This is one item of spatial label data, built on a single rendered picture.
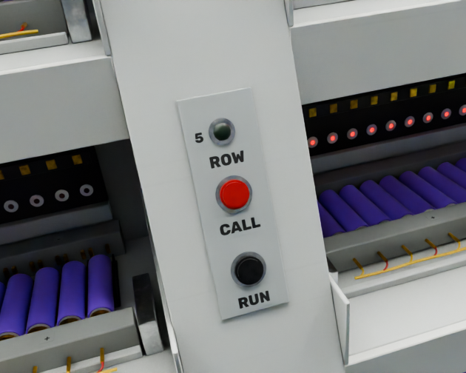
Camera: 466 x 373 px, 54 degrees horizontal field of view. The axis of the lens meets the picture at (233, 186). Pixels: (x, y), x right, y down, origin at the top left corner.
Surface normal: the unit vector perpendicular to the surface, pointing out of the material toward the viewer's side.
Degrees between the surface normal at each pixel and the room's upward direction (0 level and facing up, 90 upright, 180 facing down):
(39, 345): 20
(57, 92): 110
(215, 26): 90
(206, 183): 90
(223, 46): 90
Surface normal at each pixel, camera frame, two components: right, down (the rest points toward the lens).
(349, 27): 0.26, 0.44
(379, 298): -0.11, -0.87
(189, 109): 0.21, 0.11
